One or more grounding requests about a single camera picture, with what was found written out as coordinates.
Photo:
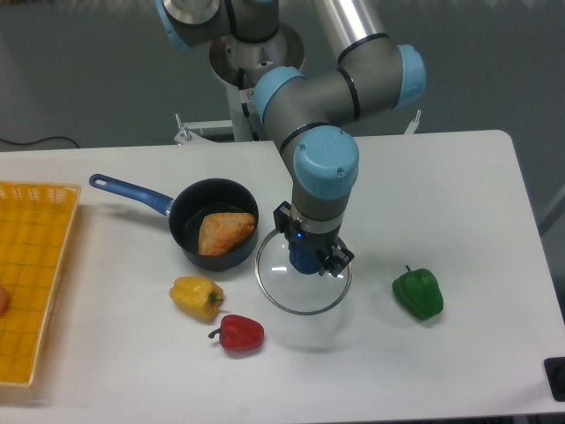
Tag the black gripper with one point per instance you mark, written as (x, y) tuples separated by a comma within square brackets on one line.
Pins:
[(314, 239)]

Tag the glass pot lid blue knob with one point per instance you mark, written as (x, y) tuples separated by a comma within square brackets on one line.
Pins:
[(292, 291)]

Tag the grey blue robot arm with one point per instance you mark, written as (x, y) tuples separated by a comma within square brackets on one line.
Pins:
[(372, 74)]

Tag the triangular toasted bread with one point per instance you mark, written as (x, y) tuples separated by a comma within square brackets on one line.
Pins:
[(221, 233)]

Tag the green bell pepper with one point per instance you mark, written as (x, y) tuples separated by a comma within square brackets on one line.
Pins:
[(419, 293)]

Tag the red bell pepper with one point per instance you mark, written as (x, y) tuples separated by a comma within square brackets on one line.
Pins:
[(238, 333)]

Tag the yellow bell pepper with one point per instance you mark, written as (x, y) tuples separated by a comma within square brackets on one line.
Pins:
[(198, 296)]

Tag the black object at table edge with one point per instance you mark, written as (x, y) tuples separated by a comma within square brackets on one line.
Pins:
[(555, 373)]

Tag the yellow woven basket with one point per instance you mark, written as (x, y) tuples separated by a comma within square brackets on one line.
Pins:
[(36, 221)]

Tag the dark pot with blue handle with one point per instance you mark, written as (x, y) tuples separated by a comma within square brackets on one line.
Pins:
[(186, 212)]

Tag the white metal frame base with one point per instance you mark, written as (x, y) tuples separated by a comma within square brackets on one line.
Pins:
[(207, 130)]

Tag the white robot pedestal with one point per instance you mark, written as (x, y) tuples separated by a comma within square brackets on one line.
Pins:
[(240, 65)]

